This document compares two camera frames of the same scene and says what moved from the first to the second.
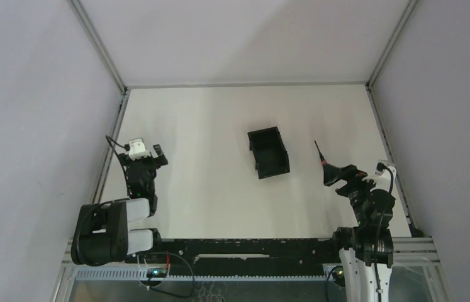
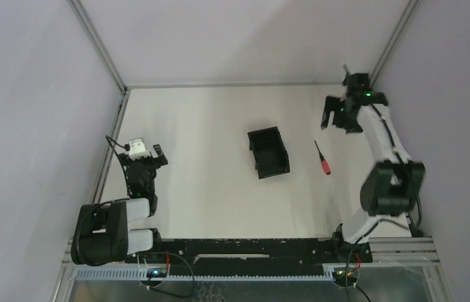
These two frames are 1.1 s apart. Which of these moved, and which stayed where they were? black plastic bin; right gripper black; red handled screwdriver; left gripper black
Moved: right gripper black
Stayed: red handled screwdriver; left gripper black; black plastic bin
